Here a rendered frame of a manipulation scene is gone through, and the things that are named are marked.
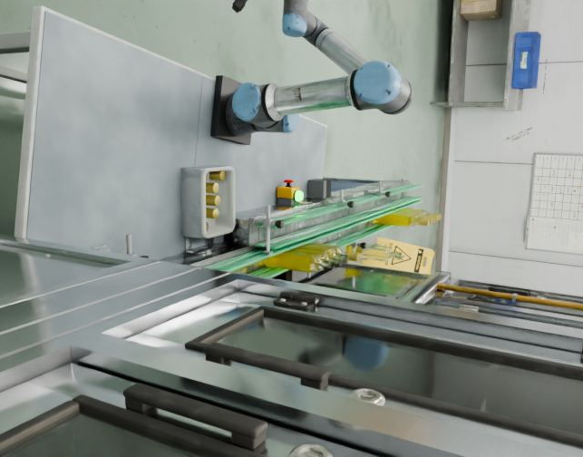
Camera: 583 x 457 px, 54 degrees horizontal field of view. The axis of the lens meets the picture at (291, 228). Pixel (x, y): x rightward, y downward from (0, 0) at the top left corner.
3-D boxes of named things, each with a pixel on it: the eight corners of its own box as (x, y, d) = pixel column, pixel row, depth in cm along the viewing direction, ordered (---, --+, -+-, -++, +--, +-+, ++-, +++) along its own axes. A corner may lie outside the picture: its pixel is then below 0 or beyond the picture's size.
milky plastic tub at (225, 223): (182, 237, 186) (204, 239, 182) (181, 167, 182) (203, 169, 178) (215, 228, 201) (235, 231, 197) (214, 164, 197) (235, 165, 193)
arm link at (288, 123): (268, 135, 202) (302, 137, 196) (247, 127, 191) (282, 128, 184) (273, 102, 202) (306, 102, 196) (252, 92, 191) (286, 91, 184)
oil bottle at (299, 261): (264, 266, 208) (316, 274, 198) (264, 250, 207) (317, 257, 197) (272, 263, 213) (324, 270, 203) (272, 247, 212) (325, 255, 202)
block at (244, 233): (231, 245, 200) (247, 247, 197) (231, 218, 198) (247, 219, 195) (237, 243, 203) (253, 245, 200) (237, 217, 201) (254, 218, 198)
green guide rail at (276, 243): (255, 247, 201) (275, 249, 197) (255, 244, 200) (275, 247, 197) (409, 197, 352) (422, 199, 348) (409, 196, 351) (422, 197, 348)
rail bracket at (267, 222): (247, 252, 197) (279, 257, 191) (248, 203, 194) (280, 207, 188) (253, 250, 200) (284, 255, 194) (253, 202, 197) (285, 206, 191)
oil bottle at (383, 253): (346, 256, 275) (399, 263, 262) (345, 245, 273) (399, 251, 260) (351, 252, 279) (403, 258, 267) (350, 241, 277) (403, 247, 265)
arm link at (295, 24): (315, 40, 182) (317, 5, 182) (298, 27, 172) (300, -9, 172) (294, 43, 185) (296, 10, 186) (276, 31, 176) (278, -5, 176)
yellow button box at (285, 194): (276, 203, 237) (291, 205, 233) (276, 185, 235) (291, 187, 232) (284, 201, 243) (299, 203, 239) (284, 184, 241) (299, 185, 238)
